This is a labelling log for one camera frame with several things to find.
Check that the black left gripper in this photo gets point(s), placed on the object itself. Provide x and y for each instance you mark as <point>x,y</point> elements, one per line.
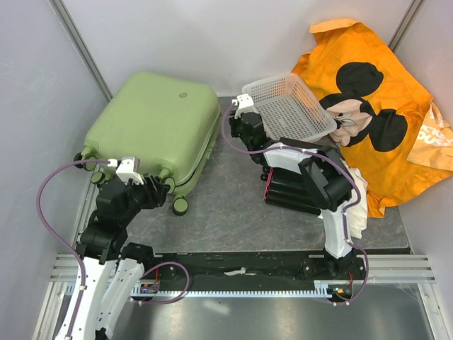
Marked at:
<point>154,190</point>

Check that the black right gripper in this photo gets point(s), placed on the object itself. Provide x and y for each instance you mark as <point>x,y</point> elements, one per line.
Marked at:
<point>233,121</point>

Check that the green hard-shell suitcase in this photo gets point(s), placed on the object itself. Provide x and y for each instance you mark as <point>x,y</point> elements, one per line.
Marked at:
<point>169,124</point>

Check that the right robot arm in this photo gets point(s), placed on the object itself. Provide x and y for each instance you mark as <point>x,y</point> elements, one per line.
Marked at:
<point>293,170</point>

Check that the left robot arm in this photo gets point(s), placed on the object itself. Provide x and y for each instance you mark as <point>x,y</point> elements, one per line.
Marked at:
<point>112,266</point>

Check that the white perforated plastic basket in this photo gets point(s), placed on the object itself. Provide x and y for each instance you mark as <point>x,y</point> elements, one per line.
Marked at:
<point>289,109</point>

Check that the black box with pink ends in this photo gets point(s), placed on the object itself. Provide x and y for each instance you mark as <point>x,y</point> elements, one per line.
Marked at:
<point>285,189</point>

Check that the orange cartoon mouse cloth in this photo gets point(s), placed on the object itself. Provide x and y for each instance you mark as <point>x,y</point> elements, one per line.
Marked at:
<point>378,108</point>

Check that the white crumpled cloth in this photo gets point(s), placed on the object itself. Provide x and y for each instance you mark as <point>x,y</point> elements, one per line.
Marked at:
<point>357,214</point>

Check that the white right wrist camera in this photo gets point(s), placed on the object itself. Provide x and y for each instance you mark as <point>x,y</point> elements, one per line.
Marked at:
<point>243,104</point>

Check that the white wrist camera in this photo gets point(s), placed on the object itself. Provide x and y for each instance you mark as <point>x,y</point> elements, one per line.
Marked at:
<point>126,170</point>
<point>243,104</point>

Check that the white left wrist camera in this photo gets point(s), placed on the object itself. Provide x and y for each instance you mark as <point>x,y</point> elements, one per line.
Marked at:
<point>126,170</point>

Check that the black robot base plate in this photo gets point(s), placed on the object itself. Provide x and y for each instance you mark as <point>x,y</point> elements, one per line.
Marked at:
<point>253,270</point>

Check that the slotted cable duct rail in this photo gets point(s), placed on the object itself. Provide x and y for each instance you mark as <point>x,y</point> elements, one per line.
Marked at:
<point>320,290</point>

